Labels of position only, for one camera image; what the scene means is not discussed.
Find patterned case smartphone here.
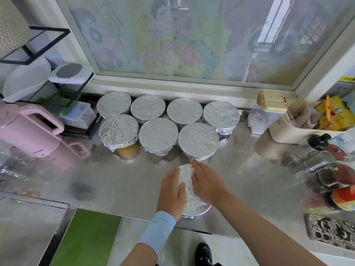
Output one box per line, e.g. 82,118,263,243
305,213,355,252

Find person's right hand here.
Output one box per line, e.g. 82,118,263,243
190,159,229,208

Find jar with orange red lid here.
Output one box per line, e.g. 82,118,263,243
324,184,355,212

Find light blue wristband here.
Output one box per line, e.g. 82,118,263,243
138,211,177,255

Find clear glass shaker bottle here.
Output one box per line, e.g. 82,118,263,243
297,144,349,175

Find green floor mat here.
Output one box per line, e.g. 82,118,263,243
50,209,122,266

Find person's left hand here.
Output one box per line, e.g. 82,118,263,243
156,168,187,222

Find beige round object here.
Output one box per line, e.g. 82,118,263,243
256,90,289,113

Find foil-wrapped bowl being handled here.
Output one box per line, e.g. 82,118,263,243
203,100,241,136

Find stainless steel countertop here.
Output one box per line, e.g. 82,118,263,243
0,91,355,258

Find clear plastic box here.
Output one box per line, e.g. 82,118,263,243
58,101,98,130

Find black metal rack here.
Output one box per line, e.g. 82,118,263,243
0,26,95,136

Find cream organiser tray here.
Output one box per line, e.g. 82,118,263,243
269,102,355,144

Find yellow bowl with greens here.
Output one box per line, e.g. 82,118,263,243
115,142,141,160

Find black right shoe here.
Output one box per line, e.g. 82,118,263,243
195,242,214,266

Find glass jar red contents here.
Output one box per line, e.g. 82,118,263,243
317,162,355,189

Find woven rope basket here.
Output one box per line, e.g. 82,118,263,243
0,0,33,58

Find white plate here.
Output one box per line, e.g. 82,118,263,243
3,57,52,103

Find person's right forearm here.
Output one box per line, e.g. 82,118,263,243
216,191,328,266

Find stack of aluminium foil sheets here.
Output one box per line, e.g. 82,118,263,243
176,163,213,219

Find pink electric kettle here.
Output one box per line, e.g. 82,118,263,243
0,103,65,158

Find window with cartoon film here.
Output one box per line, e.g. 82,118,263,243
22,0,355,106

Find glass bottle black cap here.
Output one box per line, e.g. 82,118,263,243
288,133,332,164

